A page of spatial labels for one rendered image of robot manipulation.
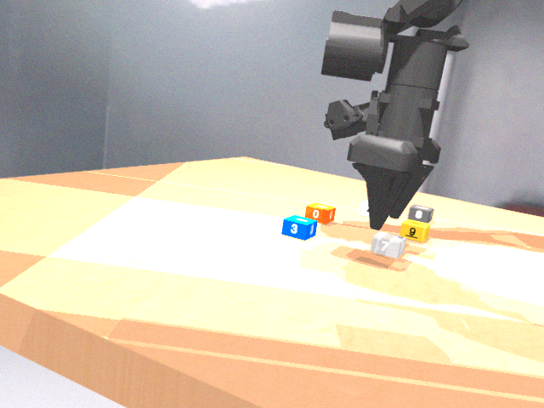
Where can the orange block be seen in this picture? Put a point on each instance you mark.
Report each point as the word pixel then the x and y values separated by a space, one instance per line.
pixel 322 213

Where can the yellow block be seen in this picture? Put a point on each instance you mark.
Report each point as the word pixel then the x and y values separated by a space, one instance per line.
pixel 414 230

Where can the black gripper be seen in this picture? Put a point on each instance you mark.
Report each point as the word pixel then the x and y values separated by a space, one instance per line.
pixel 391 162

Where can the cyan block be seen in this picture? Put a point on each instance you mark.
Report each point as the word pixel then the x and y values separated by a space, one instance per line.
pixel 299 227

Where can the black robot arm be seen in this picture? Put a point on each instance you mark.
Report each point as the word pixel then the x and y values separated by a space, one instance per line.
pixel 357 47

